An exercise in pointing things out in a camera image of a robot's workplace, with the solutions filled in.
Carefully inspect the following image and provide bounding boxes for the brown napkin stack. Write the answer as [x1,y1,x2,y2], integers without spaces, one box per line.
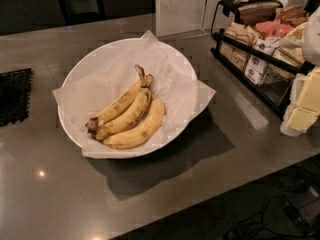
[234,0,282,25]

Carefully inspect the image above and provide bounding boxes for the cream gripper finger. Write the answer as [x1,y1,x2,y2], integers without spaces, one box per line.
[280,67,320,137]

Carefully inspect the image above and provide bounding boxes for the pink sugar packets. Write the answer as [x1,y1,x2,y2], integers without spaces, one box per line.
[255,20,293,37]

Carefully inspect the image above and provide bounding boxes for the yellow banana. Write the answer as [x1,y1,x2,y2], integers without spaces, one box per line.
[92,74,153,141]
[103,98,166,150]
[85,65,145,134]

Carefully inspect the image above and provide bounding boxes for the clear acrylic stand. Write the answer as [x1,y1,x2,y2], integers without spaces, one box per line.
[155,0,206,37]

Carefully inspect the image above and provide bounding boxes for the white bowl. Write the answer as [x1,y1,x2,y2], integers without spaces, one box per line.
[57,37,199,160]

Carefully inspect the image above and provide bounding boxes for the black wire condiment rack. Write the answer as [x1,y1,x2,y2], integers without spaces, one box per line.
[211,0,314,115]

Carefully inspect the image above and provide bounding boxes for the black rubber grid mat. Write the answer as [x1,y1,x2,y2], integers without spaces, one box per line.
[0,68,33,127]

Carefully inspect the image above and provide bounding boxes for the white paper liner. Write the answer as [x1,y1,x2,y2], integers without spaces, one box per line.
[52,29,217,160]

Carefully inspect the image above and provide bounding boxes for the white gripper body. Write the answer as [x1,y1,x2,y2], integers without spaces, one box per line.
[279,7,320,66]

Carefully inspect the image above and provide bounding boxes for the white creamer packets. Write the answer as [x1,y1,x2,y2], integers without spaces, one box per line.
[245,37,280,85]

